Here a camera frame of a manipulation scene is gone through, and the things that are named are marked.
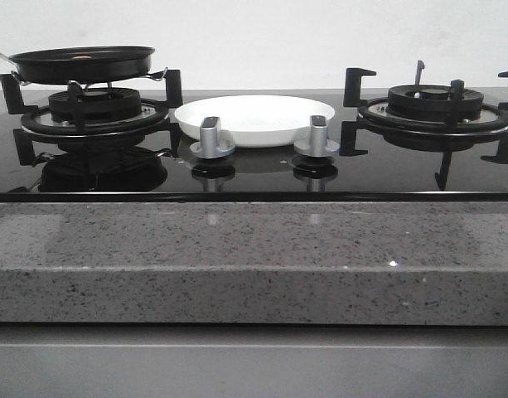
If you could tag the white round plate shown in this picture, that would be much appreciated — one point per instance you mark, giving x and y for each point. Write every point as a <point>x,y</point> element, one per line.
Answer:
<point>255,121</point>

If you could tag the black glass cooktop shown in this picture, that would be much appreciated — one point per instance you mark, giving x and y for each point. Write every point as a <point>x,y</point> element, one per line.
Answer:
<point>249,174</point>

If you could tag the black left gas burner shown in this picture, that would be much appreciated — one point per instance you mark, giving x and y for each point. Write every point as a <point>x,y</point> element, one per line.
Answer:
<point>98,113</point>

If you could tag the grey cabinet front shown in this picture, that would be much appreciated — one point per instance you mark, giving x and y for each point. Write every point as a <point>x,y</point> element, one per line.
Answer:
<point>42,361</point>

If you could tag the silver right stove knob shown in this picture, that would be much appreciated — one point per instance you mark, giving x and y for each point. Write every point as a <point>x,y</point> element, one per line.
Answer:
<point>317,145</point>

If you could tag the black gas burner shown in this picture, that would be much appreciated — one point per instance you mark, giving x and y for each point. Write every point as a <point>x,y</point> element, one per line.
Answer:
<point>435,111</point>
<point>98,113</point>

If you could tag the black pan support grate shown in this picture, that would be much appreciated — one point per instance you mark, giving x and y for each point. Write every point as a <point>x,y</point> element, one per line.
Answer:
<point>355,85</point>
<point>17,93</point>

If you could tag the black right gas burner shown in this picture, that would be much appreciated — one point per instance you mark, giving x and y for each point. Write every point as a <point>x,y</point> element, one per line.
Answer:
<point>435,111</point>

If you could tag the silver left stove knob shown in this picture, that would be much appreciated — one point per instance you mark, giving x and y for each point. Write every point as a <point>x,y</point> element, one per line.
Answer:
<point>214,143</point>

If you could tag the silver stove knob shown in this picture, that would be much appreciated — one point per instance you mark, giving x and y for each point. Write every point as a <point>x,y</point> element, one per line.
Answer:
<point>214,143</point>
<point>317,145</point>

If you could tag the black right pan support grate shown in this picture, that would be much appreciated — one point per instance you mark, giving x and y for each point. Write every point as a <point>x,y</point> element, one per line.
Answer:
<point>355,85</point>

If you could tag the black left pan support grate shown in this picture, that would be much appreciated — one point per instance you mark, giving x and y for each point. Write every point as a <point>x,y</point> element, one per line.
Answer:
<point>17,93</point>

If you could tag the black frying pan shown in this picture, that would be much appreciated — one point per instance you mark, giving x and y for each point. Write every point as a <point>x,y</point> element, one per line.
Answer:
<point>108,64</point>

